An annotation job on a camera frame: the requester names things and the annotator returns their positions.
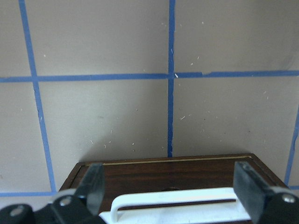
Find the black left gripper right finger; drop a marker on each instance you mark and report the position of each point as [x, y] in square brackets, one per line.
[254, 193]

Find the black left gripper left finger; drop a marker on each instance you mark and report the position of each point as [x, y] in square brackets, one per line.
[91, 189]

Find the light wooden drawer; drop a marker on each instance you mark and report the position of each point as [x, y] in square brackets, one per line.
[195, 206]

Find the dark brown wooden cabinet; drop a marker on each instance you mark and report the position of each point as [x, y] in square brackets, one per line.
[176, 173]

